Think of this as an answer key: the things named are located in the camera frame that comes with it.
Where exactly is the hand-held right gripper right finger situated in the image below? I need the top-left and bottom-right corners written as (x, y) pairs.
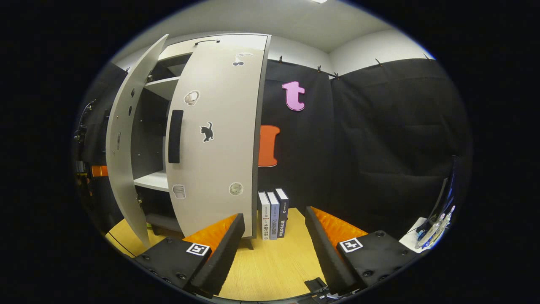
top-left (305, 206), bottom-right (422, 296)

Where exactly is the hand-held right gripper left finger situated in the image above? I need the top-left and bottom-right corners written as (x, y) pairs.
top-left (133, 213), bottom-right (245, 298)

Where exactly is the plain white cabinet door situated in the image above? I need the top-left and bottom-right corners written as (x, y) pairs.
top-left (105, 34), bottom-right (169, 249)

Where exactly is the black flat device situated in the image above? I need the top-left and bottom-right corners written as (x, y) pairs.
top-left (305, 277), bottom-right (328, 293)

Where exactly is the white and grey cabinet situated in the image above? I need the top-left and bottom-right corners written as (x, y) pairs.
top-left (127, 33), bottom-right (271, 250)

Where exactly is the dark navy book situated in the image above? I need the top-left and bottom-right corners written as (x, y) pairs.
top-left (275, 188), bottom-right (290, 238)

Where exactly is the white book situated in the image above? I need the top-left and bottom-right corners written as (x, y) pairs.
top-left (257, 191), bottom-right (271, 241)

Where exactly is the white side table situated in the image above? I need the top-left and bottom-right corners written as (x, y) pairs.
top-left (399, 217), bottom-right (443, 253)

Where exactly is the small clear plastic bottle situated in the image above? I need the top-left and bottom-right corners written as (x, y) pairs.
top-left (426, 206), bottom-right (456, 245)
top-left (416, 213), bottom-right (444, 248)

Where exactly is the black backdrop cloth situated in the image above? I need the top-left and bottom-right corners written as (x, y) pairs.
top-left (72, 57), bottom-right (473, 237)

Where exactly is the black cable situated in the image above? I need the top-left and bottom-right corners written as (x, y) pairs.
top-left (105, 231), bottom-right (136, 258)

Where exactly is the cabinet door with black handle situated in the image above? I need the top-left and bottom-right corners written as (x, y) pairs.
top-left (165, 40), bottom-right (267, 239)

